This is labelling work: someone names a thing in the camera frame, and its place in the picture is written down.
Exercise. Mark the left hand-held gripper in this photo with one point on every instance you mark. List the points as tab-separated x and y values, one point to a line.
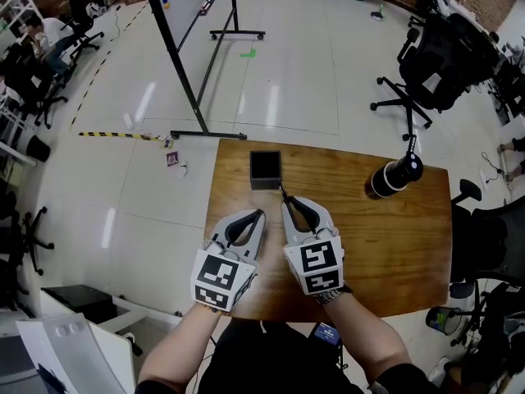
215	275

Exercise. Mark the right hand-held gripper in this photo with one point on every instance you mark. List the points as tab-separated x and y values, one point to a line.
316	261

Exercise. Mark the black pen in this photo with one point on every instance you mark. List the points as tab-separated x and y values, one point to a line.
283	191

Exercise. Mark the black square pen holder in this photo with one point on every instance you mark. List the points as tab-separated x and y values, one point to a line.
266	166

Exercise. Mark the person's right forearm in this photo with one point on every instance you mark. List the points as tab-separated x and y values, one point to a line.
361	335

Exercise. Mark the person's left forearm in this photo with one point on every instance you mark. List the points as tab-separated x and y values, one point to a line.
184	343

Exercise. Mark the metal wristwatch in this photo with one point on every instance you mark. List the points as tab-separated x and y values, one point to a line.
328	297

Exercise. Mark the purple packet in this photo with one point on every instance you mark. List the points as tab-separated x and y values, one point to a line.
172	158

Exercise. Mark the phone with blue screen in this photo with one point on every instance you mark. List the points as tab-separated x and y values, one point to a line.
327	334

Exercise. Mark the person's black clothing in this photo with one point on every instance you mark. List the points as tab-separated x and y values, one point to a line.
270	359

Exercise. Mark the yellow black striped floor strip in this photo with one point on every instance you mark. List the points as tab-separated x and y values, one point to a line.
119	135

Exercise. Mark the black mesh waste basket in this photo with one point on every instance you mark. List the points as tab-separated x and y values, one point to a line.
443	320

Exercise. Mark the black flat box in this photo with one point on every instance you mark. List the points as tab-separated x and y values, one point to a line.
82	300

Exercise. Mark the green floor tape mark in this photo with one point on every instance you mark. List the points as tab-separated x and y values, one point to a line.
249	53

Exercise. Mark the white shoe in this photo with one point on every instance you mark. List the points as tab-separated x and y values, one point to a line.
439	367

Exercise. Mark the white curved machine housing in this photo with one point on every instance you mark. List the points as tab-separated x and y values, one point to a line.
82	355

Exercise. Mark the large black mesh office chair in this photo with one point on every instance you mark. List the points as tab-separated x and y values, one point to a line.
447	56

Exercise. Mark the black round waste bin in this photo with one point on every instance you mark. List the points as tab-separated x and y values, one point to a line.
38	149

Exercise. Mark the rolling whiteboard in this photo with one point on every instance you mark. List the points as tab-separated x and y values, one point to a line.
184	2

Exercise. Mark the white shelf rack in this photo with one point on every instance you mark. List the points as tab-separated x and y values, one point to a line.
16	10

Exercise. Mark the white metal frame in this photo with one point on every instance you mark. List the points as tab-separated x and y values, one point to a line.
139	312

